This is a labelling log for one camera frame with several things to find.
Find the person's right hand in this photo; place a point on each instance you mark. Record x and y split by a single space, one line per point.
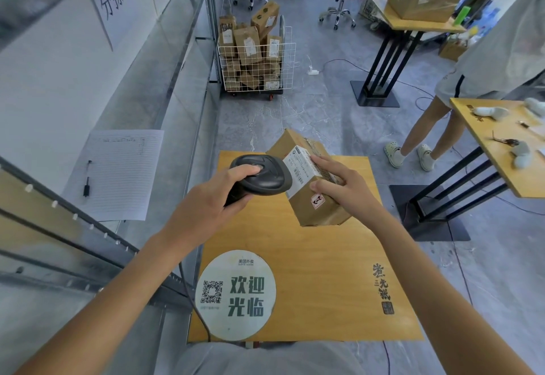
353 196

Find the person's left hand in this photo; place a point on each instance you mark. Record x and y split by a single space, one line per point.
200 213

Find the person's right thumb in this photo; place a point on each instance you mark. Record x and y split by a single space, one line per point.
323 187

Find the person's left thumb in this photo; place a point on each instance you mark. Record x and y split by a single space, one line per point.
242 171

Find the labelled cardboard parcel box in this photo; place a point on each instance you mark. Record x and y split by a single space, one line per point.
317 213

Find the black barcode scanner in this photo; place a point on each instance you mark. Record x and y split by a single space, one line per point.
272 179

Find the person's right forearm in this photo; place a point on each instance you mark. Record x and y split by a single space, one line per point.
438 298

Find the person's left forearm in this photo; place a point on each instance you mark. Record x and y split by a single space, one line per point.
106 306

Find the round white table sticker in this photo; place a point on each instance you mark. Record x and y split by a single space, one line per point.
238 270

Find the white power strip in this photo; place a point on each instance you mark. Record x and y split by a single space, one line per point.
313 71

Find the lined paper sheet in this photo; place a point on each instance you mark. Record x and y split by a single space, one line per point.
119 174

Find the pile of cardboard parcels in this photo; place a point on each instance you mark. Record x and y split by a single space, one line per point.
249 47

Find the wooden table with black legs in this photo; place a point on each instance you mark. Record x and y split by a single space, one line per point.
502 149
391 55

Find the black pen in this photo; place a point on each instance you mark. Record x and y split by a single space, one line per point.
87 187

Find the person's grey shirt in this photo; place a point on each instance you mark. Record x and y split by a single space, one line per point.
272 360

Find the white controller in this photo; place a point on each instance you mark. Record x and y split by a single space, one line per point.
521 153
535 106
494 113

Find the small cardboard box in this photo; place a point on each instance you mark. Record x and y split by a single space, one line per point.
451 50

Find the dark bunch of keys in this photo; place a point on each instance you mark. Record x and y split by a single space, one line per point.
506 141

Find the grey metal shelf rack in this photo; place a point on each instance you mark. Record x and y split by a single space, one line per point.
64 234

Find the green bottle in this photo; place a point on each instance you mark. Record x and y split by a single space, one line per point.
462 16

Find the white wall sign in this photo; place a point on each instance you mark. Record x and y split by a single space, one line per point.
123 0

